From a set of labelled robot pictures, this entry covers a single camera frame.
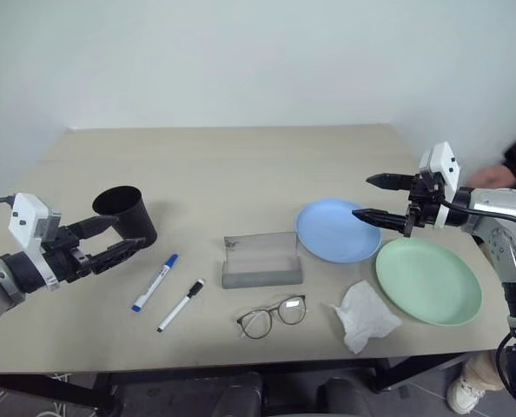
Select bystander's white shoe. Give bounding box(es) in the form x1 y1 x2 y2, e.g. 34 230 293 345
447 375 487 414

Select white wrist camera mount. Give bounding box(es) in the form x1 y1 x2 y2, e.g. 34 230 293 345
418 140 461 229
8 192 63 292

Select blue plate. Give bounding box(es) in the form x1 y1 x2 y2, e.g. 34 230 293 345
295 198 383 265

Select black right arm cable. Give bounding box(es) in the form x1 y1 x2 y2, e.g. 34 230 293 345
439 197 516 235

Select large dark rounded shape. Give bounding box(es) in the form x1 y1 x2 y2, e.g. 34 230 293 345
117 370 264 417

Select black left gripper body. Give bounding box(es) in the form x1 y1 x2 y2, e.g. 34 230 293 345
40 223 96 284

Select bystander's beige trouser leg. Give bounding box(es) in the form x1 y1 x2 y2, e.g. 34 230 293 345
460 350 507 392

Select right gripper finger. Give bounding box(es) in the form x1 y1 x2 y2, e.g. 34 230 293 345
365 171 416 193
351 207 414 239

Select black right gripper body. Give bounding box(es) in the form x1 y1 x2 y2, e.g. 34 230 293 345
404 170 449 229

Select grey translucent glasses case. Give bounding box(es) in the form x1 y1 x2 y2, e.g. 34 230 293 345
221 231 306 290

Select thin framed round glasses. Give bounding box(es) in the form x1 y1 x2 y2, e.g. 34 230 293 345
235 294 308 341

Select green plate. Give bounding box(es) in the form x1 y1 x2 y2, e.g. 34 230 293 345
374 237 484 328

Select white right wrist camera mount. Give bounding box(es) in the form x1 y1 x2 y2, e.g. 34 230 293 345
418 140 461 229

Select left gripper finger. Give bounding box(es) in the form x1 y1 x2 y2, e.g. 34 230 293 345
68 215 116 240
89 237 149 275

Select white tissue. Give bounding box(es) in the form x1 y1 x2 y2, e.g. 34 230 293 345
330 280 404 355

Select black cup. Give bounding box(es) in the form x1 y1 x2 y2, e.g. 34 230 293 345
91 185 159 249

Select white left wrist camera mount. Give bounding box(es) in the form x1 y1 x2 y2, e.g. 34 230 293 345
8 192 63 292

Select black capped white marker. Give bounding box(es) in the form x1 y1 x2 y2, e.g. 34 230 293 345
155 278 207 334

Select bystander's bare hand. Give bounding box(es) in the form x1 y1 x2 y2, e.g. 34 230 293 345
469 163 516 189

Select blue capped white marker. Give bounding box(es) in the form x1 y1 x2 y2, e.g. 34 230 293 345
130 253 182 314

